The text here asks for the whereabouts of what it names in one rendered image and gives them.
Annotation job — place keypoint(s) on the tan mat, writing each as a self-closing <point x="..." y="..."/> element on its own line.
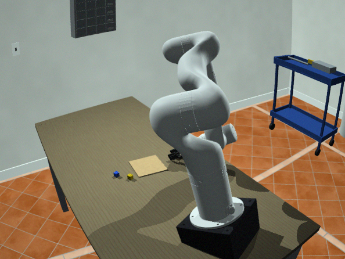
<point x="147" y="166"/>

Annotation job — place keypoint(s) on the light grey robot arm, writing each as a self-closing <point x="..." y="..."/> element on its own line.
<point x="206" y="109"/>

